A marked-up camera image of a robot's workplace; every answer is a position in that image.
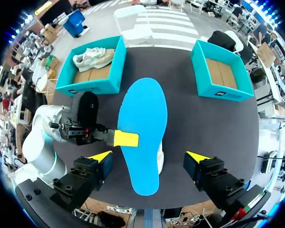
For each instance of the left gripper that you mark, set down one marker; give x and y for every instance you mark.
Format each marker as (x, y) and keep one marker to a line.
(85, 111)

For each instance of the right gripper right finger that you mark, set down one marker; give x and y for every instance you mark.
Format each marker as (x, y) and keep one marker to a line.
(213, 175)

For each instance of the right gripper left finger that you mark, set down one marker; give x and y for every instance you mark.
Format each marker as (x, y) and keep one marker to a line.
(85, 175)

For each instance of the white sneaker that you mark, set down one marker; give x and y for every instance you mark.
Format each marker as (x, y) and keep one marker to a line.
(92, 58)
(160, 156)

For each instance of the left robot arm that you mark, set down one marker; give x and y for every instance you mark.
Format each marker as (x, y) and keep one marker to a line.
(38, 152)

